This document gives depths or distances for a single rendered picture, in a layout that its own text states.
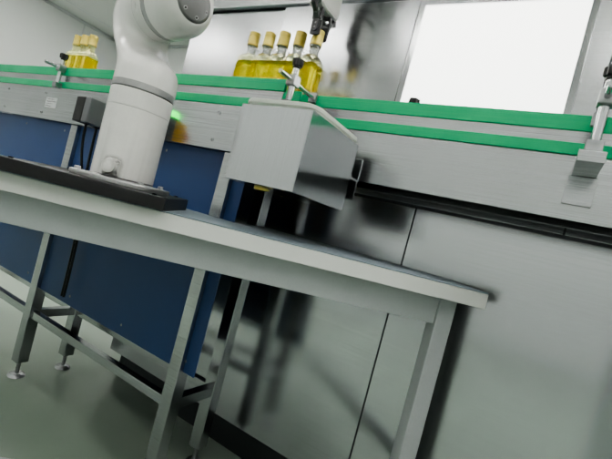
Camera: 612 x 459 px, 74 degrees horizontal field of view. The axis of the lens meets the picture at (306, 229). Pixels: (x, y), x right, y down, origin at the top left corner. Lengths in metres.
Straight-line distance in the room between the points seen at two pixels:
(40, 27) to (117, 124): 6.50
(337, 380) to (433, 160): 0.67
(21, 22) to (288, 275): 6.65
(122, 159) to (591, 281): 1.02
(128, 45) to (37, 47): 6.37
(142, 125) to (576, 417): 1.10
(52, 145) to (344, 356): 1.31
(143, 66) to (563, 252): 0.99
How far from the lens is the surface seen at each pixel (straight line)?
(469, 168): 0.94
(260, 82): 1.14
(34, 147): 1.94
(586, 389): 1.14
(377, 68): 1.30
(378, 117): 1.05
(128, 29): 0.98
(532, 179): 0.93
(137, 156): 0.86
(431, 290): 0.89
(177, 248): 0.84
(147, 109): 0.87
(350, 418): 1.26
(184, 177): 1.23
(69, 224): 0.89
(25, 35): 7.24
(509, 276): 1.11
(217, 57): 1.73
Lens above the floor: 0.79
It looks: 1 degrees down
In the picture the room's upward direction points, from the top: 15 degrees clockwise
